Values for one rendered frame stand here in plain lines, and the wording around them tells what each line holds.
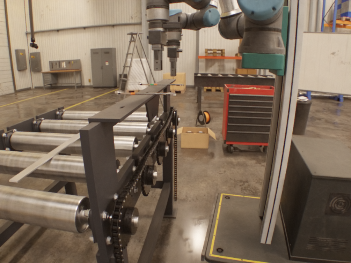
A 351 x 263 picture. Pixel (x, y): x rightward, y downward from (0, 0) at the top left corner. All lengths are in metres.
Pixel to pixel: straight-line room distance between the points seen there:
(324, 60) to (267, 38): 4.54
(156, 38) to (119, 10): 11.15
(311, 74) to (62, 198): 5.19
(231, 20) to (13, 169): 1.43
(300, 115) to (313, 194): 3.51
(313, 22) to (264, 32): 11.15
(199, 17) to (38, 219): 1.11
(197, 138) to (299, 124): 2.05
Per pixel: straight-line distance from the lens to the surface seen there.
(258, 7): 0.80
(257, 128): 3.36
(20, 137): 1.58
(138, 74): 9.33
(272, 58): 0.96
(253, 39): 0.97
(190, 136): 3.53
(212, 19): 1.26
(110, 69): 11.42
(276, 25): 1.00
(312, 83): 5.49
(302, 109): 4.63
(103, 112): 0.69
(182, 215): 2.16
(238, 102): 3.22
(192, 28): 1.36
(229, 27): 1.57
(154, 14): 0.95
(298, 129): 4.73
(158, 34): 0.91
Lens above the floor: 1.31
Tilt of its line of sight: 17 degrees down
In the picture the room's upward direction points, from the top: straight up
